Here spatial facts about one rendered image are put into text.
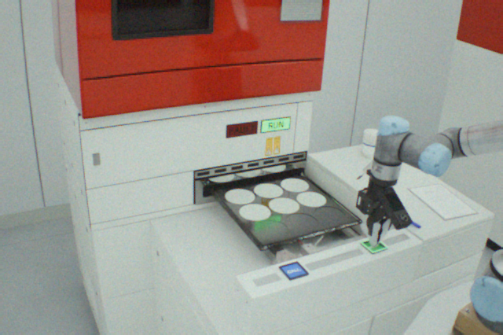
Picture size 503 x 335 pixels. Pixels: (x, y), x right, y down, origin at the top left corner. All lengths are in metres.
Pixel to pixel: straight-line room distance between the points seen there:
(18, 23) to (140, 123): 1.52
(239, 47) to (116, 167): 0.53
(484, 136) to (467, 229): 0.46
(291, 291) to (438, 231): 0.52
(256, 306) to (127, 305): 0.80
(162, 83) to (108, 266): 0.67
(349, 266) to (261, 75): 0.67
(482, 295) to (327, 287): 0.39
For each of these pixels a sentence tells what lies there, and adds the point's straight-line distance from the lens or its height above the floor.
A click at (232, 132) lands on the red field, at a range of 1.65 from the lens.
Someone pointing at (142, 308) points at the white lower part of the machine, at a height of 0.43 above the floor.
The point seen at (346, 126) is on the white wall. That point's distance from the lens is 3.98.
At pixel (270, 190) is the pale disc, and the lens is 1.71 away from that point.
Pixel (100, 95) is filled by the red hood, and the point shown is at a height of 1.29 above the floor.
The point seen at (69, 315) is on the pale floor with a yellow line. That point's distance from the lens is 2.57.
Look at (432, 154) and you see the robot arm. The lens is 1.15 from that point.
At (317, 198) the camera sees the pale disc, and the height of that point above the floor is 0.90.
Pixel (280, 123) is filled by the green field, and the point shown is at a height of 1.10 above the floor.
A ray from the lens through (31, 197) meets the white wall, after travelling 3.25.
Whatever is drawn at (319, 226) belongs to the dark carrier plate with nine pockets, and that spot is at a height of 0.90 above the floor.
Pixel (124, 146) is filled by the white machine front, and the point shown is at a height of 1.10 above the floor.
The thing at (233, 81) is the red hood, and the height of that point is 1.29.
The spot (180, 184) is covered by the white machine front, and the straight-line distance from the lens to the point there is 1.66.
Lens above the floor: 1.72
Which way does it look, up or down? 27 degrees down
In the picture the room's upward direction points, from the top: 3 degrees clockwise
